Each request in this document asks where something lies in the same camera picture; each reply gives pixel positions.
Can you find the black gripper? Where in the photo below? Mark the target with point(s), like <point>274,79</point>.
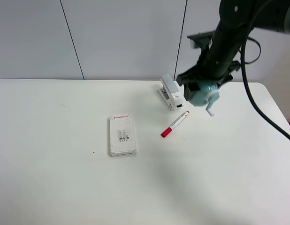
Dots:
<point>207,69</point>

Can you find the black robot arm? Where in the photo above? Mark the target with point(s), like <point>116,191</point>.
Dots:
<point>218,47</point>

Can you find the white grey stapler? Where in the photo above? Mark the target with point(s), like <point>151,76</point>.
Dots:
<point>170,93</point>

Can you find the red capped white marker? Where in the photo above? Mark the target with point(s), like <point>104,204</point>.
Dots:
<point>174,124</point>

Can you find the white flat cardboard box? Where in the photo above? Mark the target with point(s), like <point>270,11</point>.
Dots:
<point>122,136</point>

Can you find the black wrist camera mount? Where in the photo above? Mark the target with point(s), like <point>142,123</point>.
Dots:
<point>200,40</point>

